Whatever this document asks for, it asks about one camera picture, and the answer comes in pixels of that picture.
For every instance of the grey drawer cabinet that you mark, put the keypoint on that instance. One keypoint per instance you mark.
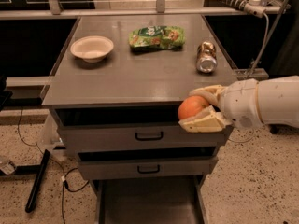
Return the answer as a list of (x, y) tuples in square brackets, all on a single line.
[(126, 78)]

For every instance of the orange fruit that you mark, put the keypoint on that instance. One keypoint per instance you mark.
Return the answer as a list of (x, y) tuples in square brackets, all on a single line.
[(192, 106)]

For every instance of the grey drawer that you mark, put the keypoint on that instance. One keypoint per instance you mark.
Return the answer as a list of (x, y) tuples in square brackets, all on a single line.
[(147, 163), (157, 200), (118, 128)]

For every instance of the grey middle drawer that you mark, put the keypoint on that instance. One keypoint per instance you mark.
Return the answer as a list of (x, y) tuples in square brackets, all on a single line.
[(147, 163)]

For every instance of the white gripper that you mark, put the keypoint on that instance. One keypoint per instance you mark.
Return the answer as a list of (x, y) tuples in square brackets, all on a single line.
[(240, 103)]

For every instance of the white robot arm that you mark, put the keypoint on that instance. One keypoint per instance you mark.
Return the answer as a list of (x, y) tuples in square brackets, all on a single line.
[(277, 101)]

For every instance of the grey bottom drawer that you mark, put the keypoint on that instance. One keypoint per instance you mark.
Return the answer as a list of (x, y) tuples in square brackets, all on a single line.
[(157, 200)]

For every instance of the white paper bowl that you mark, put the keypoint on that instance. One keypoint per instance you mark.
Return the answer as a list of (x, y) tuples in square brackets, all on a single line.
[(92, 49)]

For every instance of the crushed metal can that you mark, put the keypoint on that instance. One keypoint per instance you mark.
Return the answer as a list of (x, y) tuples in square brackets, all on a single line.
[(206, 57)]

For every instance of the green chip bag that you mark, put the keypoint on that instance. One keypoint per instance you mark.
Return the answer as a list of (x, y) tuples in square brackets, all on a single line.
[(157, 37)]

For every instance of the black metal bar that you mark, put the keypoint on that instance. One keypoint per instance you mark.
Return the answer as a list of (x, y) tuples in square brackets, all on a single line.
[(30, 206)]

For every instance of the grey top drawer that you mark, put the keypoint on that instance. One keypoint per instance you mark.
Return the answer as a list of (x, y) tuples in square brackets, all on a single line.
[(118, 128)]

